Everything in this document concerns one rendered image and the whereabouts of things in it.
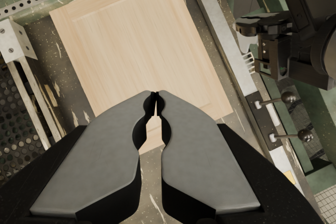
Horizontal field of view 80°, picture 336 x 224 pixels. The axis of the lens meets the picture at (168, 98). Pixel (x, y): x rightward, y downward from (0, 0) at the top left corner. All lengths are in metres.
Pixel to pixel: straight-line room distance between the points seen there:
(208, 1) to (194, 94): 0.32
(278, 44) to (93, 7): 0.62
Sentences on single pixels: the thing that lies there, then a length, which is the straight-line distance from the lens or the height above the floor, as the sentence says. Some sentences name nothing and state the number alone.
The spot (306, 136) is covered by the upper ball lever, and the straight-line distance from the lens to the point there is 0.70.
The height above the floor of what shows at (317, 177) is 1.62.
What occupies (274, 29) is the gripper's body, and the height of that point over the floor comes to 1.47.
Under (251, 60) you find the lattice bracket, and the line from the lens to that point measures 0.78.
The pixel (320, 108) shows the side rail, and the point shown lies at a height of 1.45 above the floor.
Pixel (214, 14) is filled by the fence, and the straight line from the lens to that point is 0.75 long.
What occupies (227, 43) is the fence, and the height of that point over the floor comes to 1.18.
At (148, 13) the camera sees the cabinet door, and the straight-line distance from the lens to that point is 0.76.
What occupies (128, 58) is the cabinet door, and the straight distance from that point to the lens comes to 0.72.
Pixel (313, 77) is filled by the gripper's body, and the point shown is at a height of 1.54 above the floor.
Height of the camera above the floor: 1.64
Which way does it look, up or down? 35 degrees down
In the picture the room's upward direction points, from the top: 154 degrees clockwise
